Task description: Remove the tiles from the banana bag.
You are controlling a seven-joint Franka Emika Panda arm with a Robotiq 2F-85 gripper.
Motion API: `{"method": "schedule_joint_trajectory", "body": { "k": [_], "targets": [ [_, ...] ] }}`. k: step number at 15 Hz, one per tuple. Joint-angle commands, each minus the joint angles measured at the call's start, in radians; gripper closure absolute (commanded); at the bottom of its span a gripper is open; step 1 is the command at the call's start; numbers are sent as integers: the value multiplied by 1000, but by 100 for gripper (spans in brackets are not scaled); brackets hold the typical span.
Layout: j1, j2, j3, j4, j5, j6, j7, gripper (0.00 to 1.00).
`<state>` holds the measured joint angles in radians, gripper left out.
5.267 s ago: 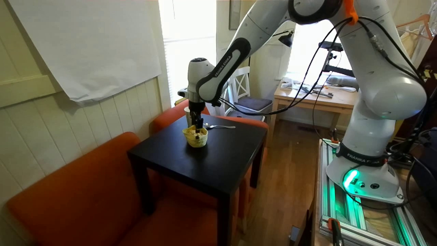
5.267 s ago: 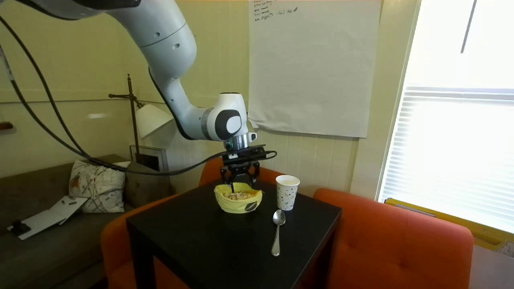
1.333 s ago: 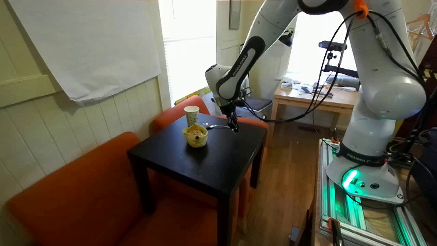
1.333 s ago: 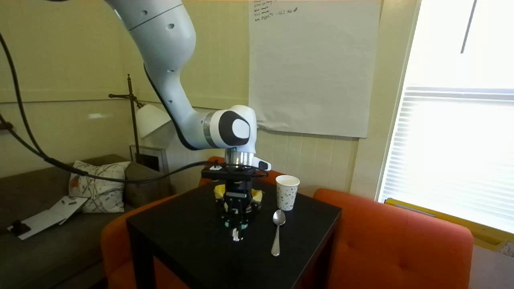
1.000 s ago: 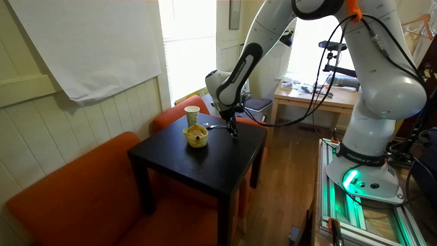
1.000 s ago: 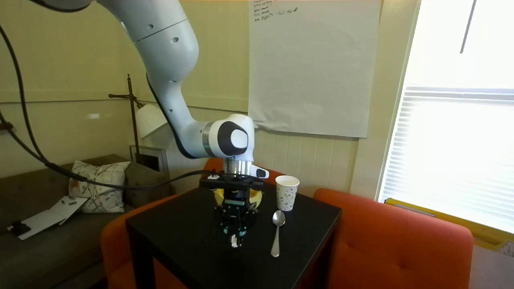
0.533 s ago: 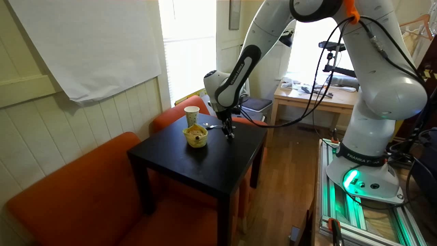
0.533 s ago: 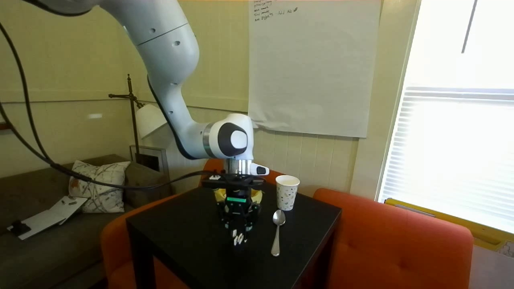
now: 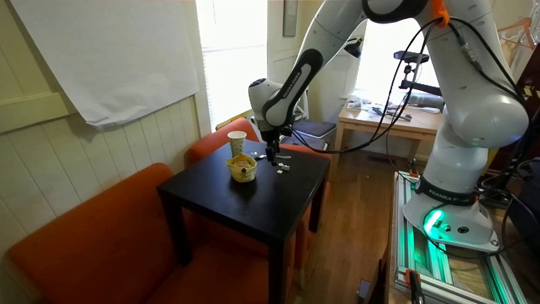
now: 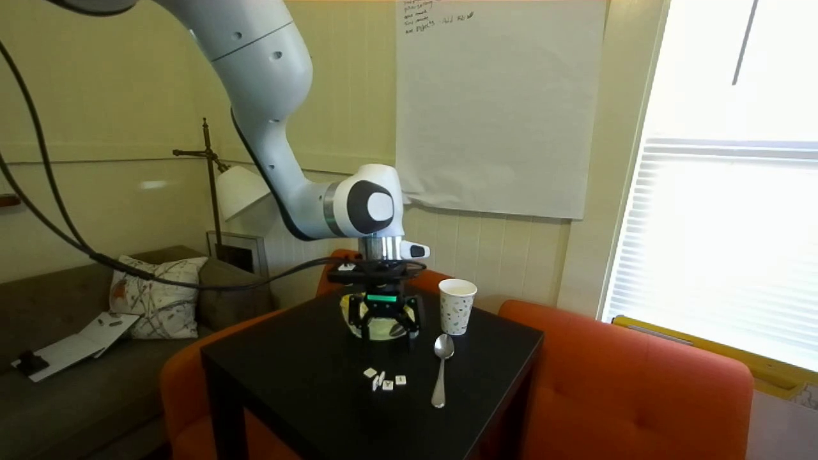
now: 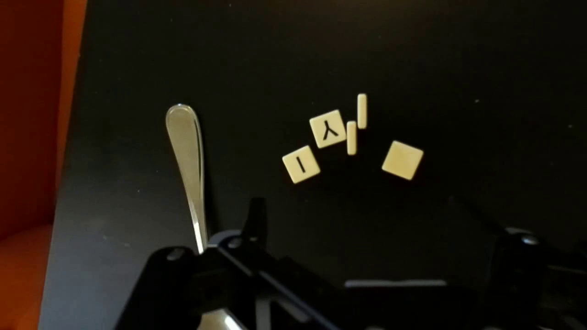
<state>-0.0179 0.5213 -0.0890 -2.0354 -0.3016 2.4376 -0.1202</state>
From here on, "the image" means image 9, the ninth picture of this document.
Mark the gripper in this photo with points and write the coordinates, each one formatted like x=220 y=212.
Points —
x=272 y=136

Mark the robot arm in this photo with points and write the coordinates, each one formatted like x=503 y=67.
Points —
x=472 y=105

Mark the yellow banana bag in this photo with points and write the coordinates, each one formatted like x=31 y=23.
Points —
x=242 y=174

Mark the dotted paper cup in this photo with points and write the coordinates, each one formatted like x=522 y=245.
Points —
x=236 y=142

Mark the chair with dark seat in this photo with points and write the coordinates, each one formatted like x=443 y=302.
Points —
x=314 y=128

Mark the window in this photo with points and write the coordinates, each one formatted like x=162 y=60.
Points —
x=234 y=59
x=379 y=63

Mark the framed picture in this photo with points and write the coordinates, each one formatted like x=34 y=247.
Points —
x=290 y=17

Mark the wooden table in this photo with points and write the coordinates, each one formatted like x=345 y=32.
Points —
x=415 y=124

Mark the orange clamp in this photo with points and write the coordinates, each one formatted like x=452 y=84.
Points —
x=413 y=172
x=414 y=282

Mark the grey pouch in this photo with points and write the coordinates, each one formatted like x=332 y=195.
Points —
x=426 y=100

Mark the white paper sheet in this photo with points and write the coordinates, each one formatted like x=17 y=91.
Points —
x=114 y=55

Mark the orange sofa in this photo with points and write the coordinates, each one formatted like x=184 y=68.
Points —
x=105 y=236

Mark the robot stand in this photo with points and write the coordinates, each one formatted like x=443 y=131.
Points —
x=426 y=270

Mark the wooden clothes hanger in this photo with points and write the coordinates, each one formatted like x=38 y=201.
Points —
x=521 y=29

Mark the camera on mount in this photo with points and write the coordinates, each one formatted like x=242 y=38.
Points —
x=411 y=57

